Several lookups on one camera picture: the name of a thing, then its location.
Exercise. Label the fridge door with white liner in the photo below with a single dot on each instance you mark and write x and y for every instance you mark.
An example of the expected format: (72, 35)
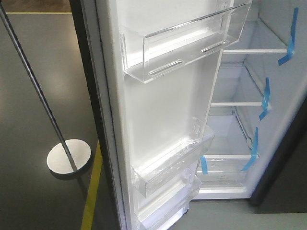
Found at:
(135, 119)

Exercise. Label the grey fridge with white interior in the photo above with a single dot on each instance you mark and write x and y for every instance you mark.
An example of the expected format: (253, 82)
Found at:
(239, 90)

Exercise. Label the clear middle door bin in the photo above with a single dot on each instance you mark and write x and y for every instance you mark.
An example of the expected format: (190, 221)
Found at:
(162, 166)

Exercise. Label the clear door bin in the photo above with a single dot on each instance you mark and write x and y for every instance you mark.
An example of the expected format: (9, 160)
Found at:
(160, 36)
(155, 210)
(162, 166)

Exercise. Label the clear upper door bin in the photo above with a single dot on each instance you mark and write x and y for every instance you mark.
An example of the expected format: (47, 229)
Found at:
(160, 36)

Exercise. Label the blue tape strip drawer left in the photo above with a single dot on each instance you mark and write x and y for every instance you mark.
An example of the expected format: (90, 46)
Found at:
(204, 167)

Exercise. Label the clear crisper drawer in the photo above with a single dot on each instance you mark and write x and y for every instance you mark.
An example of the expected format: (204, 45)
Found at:
(224, 170)

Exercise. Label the silver stanchion pole with base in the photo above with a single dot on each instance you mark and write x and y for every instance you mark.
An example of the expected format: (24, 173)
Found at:
(69, 156)

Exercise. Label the clear lower door bin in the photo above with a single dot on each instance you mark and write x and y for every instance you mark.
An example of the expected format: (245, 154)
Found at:
(155, 210)

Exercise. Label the blue tape strip lower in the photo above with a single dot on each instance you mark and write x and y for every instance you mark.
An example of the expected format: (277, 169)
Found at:
(254, 152)

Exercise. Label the blue tape strip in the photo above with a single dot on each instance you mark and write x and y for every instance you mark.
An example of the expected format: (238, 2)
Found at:
(254, 152)
(265, 100)
(291, 45)

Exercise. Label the blue tape strip middle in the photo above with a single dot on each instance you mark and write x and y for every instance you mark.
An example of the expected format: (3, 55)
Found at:
(265, 100)

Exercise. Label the blue tape strip top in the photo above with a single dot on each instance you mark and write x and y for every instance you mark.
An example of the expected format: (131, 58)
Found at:
(291, 45)

